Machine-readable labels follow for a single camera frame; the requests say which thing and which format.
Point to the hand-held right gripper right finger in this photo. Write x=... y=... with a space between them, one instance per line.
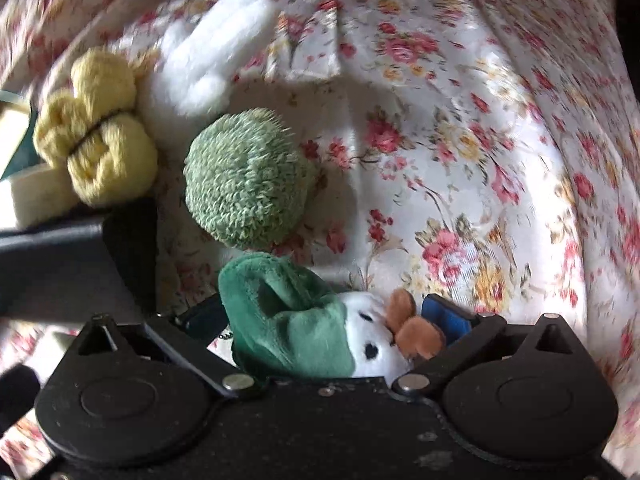
x=445 y=317

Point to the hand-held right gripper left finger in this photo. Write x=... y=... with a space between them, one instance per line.
x=199 y=318

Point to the green and white plush toy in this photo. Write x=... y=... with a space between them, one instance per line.
x=290 y=320

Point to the yellow towel bundle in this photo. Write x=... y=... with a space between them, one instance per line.
x=105 y=160

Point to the green knitted towel ball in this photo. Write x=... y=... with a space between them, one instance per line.
x=240 y=180

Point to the white fluffy plush toy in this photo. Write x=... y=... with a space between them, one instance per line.
x=215 y=55

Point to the white folded packet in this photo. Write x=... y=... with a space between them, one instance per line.
x=35 y=195

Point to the floral bedsheet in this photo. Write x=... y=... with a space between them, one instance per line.
x=450 y=110

